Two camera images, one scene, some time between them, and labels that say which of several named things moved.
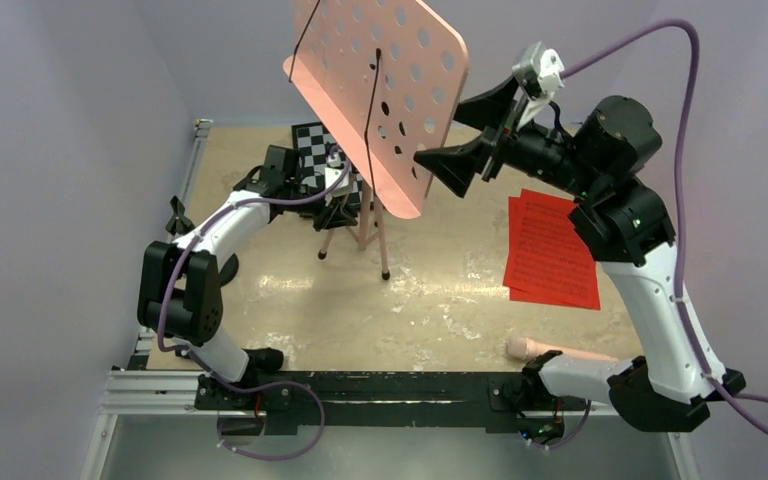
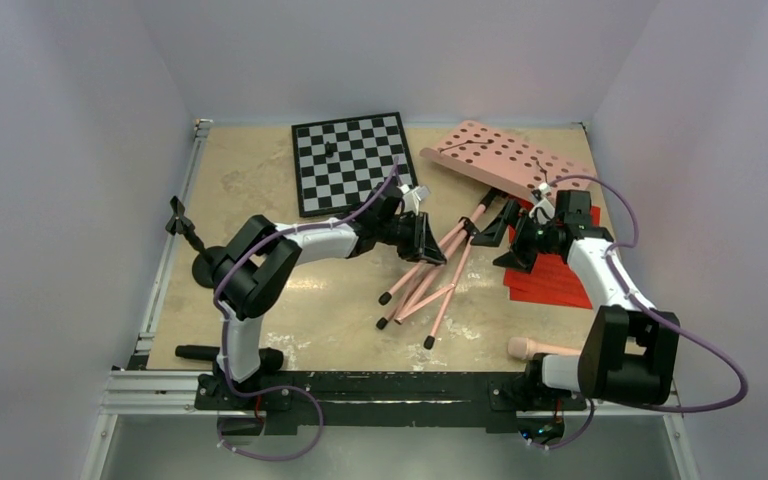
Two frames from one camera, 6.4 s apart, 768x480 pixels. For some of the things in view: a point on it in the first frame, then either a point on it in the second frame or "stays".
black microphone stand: [180, 224] stays
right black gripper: [456, 166] to [517, 257]
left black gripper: [336, 216] to [427, 247]
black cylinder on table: [264, 359] stays
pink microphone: [525, 349] stays
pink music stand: [378, 82] to [493, 162]
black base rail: [382, 402] stays
